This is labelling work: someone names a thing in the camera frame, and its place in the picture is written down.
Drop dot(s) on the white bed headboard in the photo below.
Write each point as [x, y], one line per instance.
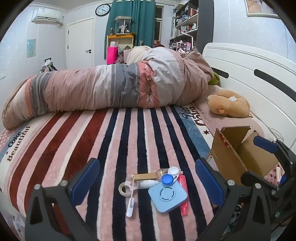
[254, 60]

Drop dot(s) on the green plush toy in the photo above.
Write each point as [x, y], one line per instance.
[214, 79]

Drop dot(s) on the yellow shelf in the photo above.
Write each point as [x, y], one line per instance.
[120, 36]

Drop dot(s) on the clear tape roll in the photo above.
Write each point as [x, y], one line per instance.
[120, 188]

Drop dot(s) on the cream tube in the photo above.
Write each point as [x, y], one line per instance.
[278, 172]

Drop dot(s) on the round wall clock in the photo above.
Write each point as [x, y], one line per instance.
[103, 10]

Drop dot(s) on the blue white contact lens case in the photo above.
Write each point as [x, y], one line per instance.
[167, 180]

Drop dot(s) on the tan plush toy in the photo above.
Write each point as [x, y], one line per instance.
[227, 104]

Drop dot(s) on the red tube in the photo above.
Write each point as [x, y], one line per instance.
[183, 183]

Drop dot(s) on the glass display case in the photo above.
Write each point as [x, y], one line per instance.
[122, 25]

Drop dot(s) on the pink grey striped quilt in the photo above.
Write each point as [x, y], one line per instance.
[92, 88]

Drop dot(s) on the striped plush blanket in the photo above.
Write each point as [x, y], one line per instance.
[69, 143]

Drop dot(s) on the cluttered bookshelf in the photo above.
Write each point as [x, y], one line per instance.
[186, 20]

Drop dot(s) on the small white tube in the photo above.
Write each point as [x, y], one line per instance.
[145, 184]

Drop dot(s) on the gold rectangular box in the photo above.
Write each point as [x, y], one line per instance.
[144, 177]

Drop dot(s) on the white air conditioner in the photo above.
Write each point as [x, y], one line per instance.
[46, 15]

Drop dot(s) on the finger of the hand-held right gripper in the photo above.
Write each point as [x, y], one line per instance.
[263, 143]
[283, 179]

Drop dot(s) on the dark grey cabinet panel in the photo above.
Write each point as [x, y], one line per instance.
[204, 23]

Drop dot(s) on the white door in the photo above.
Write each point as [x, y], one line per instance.
[79, 44]

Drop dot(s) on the framed wall picture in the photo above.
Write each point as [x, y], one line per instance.
[261, 9]

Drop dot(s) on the white usb stick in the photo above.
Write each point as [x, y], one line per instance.
[130, 208]

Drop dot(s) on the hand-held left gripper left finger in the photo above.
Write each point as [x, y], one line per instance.
[85, 185]

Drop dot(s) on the pink polka dot cloth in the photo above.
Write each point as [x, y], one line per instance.
[272, 177]

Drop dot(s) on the blue wall poster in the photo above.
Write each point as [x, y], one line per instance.
[31, 48]

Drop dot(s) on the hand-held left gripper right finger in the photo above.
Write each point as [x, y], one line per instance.
[208, 183]

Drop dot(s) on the window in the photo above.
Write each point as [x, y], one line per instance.
[159, 25]

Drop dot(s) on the teal curtain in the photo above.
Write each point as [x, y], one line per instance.
[143, 18]

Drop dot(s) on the light blue square device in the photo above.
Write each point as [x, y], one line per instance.
[167, 201]

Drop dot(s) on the pink gift bag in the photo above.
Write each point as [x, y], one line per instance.
[112, 55]

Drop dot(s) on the brown cardboard box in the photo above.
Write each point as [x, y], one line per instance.
[222, 157]

